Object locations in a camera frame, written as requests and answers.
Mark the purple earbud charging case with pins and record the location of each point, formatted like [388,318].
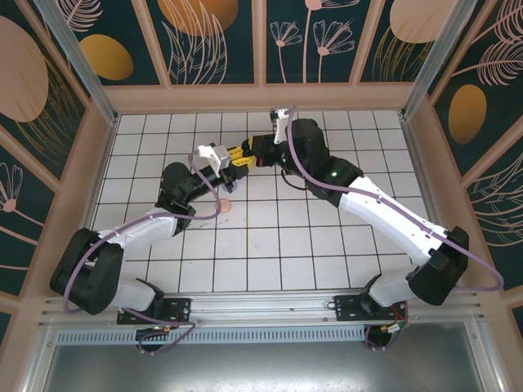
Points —
[232,188]

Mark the pink earbud charging case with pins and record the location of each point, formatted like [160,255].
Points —
[225,206]

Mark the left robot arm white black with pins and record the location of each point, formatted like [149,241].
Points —
[139,232]

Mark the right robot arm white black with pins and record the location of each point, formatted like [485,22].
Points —
[384,222]

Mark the small green circuit board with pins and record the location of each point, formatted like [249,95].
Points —
[394,328]

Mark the grey metal sheet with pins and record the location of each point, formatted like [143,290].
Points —
[261,367]

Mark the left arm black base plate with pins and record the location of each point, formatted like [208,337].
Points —
[180,310]

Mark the aluminium mounting rail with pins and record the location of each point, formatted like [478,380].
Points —
[261,306]

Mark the aluminium frame post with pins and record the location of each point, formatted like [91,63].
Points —
[81,61]
[435,61]

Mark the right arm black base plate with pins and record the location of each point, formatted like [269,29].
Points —
[347,308]

